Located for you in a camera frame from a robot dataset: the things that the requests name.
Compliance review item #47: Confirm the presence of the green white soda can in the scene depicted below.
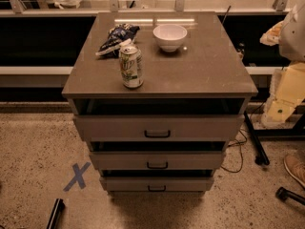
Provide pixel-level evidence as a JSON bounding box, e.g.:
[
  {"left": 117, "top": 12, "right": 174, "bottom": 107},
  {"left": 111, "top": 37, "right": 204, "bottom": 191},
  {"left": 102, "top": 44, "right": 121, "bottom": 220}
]
[{"left": 119, "top": 44, "right": 143, "bottom": 89}]

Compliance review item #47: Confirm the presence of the black caster leg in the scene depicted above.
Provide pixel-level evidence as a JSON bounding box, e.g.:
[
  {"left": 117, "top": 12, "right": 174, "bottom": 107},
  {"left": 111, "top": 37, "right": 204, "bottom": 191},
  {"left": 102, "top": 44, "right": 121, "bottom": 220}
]
[{"left": 275, "top": 187, "right": 305, "bottom": 205}]

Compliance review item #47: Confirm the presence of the black floor cable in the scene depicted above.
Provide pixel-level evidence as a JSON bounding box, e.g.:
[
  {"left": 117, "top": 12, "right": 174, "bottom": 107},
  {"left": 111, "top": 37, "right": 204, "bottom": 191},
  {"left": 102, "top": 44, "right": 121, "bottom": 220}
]
[{"left": 220, "top": 102, "right": 265, "bottom": 174}]

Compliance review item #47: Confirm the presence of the black bar bottom left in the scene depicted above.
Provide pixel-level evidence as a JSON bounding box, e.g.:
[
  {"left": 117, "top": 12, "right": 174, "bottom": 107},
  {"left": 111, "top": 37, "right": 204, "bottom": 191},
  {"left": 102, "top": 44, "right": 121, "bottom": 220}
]
[{"left": 46, "top": 198, "right": 65, "bottom": 229}]

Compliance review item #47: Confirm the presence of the grey drawer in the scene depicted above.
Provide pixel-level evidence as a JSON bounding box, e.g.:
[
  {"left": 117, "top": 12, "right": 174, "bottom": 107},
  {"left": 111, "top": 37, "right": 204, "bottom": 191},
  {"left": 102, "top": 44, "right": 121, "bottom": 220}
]
[
  {"left": 74, "top": 114, "right": 244, "bottom": 142},
  {"left": 89, "top": 152, "right": 224, "bottom": 171},
  {"left": 100, "top": 177, "right": 214, "bottom": 192}
]

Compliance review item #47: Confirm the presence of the brown shoe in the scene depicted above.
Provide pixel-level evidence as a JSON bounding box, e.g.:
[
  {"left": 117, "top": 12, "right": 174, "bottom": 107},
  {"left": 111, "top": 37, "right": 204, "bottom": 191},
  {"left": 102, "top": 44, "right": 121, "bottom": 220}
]
[{"left": 284, "top": 155, "right": 305, "bottom": 189}]

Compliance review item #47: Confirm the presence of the metal railing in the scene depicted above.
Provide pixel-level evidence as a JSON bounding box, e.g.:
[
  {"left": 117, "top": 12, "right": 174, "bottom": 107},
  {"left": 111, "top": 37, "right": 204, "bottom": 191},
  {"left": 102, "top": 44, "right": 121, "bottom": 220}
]
[{"left": 0, "top": 0, "right": 305, "bottom": 17}]

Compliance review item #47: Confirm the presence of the grey drawer cabinet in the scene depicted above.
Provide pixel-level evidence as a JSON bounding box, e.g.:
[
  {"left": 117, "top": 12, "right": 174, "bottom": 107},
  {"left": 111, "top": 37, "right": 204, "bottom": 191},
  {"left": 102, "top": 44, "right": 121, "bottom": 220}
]
[{"left": 61, "top": 10, "right": 259, "bottom": 196}]

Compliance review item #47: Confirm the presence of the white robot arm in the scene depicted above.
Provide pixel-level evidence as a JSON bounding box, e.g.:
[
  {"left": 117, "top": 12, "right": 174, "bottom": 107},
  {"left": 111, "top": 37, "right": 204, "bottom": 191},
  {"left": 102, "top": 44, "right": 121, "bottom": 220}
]
[{"left": 260, "top": 0, "right": 305, "bottom": 127}]

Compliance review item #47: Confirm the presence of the blue tape cross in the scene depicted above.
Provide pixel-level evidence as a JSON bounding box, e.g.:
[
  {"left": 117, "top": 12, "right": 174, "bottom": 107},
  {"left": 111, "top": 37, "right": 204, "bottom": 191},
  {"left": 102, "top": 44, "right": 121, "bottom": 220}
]
[{"left": 63, "top": 162, "right": 91, "bottom": 192}]

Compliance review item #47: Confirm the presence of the blue chip bag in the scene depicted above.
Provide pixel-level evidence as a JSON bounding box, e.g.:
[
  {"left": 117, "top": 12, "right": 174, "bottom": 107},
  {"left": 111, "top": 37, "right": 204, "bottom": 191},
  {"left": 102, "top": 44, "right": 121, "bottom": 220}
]
[{"left": 96, "top": 24, "right": 140, "bottom": 58}]

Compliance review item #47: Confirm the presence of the black stand leg right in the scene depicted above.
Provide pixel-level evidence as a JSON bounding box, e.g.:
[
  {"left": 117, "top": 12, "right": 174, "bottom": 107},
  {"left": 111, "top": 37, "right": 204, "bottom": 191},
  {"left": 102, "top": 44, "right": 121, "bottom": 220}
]
[{"left": 244, "top": 113, "right": 270, "bottom": 166}]

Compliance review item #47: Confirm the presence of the white ceramic bowl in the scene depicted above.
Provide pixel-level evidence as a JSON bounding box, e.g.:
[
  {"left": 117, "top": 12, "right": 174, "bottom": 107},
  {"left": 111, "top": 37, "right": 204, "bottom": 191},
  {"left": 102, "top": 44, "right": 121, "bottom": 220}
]
[{"left": 153, "top": 24, "right": 188, "bottom": 52}]

